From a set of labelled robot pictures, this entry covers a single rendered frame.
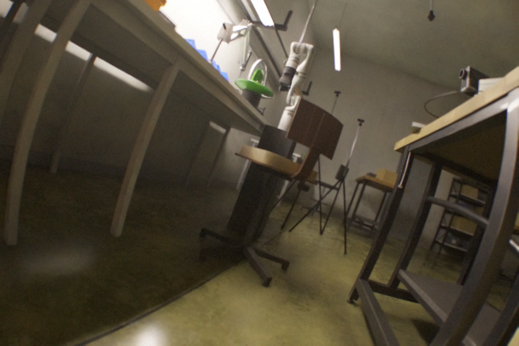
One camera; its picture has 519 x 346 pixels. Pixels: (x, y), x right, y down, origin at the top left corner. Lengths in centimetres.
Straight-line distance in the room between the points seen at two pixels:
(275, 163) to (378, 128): 550
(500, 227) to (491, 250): 5
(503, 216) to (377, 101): 628
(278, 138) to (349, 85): 515
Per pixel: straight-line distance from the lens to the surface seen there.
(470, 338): 89
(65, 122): 175
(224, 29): 139
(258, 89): 176
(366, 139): 642
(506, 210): 62
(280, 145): 184
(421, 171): 663
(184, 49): 108
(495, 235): 62
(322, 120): 118
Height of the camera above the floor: 55
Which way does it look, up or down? 3 degrees up
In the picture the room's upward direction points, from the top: 21 degrees clockwise
